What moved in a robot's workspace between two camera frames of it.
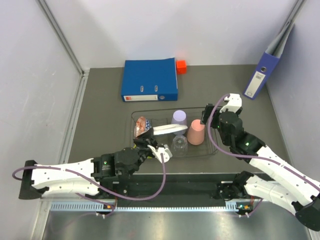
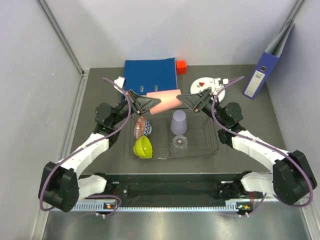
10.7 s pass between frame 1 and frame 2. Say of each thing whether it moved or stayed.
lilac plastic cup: stayed
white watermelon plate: moved
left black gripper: moved
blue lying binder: stayed
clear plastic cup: stayed
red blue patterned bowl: stayed
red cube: stayed
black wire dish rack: stayed
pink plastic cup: moved
